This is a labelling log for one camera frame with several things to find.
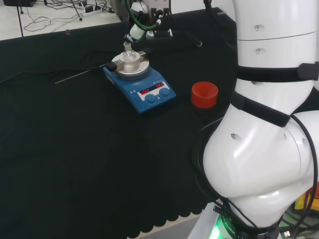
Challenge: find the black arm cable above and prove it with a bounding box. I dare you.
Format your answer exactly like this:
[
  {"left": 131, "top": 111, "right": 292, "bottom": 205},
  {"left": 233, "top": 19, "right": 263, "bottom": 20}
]
[{"left": 290, "top": 114, "right": 319, "bottom": 200}]

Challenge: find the grey metal cabinet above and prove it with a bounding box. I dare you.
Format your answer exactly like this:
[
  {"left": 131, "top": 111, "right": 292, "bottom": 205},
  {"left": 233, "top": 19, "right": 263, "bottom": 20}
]
[{"left": 111, "top": 0, "right": 133, "bottom": 23}]

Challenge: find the heater with blue base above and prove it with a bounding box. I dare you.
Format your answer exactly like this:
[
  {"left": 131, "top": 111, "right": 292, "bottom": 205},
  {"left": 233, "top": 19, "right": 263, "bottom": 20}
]
[{"left": 103, "top": 48, "right": 177, "bottom": 115}]

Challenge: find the red ribbed ring stand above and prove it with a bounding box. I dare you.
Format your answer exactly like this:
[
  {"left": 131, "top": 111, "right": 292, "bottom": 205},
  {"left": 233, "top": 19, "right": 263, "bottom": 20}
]
[{"left": 190, "top": 81, "right": 219, "bottom": 110}]

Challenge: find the clear glass round-bottom flask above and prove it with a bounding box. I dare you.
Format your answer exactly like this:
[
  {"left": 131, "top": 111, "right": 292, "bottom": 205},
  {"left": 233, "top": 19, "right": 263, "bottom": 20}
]
[{"left": 121, "top": 41, "right": 137, "bottom": 62}]

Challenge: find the white power strip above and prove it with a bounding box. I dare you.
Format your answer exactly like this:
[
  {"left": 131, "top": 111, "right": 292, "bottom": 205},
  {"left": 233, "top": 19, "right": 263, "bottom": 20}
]
[{"left": 82, "top": 5, "right": 104, "bottom": 17}]

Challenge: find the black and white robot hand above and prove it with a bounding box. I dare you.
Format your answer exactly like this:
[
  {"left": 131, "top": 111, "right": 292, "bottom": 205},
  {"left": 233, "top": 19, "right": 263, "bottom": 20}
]
[{"left": 124, "top": 0, "right": 174, "bottom": 45}]

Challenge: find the green cable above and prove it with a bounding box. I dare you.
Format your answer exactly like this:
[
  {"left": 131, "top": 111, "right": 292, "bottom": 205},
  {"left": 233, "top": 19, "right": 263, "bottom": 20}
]
[{"left": 126, "top": 0, "right": 160, "bottom": 32}]

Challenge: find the yellow stop button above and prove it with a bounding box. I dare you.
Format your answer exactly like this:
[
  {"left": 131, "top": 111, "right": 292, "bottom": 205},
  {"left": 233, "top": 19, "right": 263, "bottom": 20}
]
[{"left": 295, "top": 184, "right": 319, "bottom": 213}]

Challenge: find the black probe cable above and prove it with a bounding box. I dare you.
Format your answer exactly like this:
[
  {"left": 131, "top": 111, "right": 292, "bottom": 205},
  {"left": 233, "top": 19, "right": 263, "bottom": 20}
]
[{"left": 0, "top": 51, "right": 113, "bottom": 85}]

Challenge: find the black tripod pole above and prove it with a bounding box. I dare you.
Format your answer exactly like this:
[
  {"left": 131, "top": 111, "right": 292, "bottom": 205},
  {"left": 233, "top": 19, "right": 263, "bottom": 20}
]
[{"left": 16, "top": 0, "right": 25, "bottom": 37}]

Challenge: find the black bench cloth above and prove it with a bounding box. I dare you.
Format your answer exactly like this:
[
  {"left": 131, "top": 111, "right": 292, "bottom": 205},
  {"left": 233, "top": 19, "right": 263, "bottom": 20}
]
[{"left": 0, "top": 6, "right": 240, "bottom": 239}]

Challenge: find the thin metal probe rod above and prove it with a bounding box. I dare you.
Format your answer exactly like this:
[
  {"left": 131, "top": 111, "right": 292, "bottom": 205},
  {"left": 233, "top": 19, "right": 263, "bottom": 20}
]
[{"left": 54, "top": 69, "right": 93, "bottom": 85}]

